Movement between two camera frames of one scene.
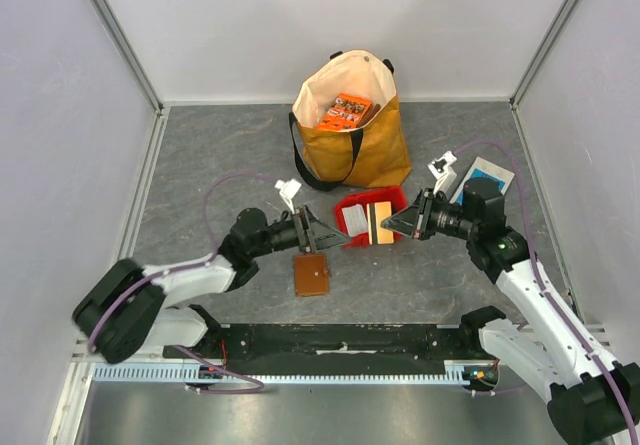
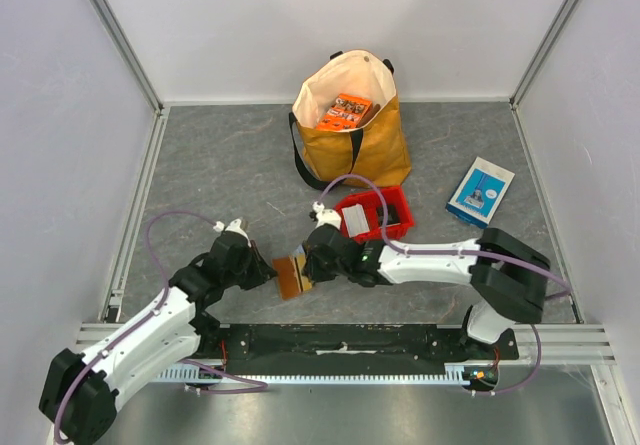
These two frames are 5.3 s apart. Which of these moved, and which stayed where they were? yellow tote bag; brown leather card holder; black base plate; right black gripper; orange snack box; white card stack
Moved: right black gripper; brown leather card holder
Stayed: black base plate; white card stack; yellow tote bag; orange snack box
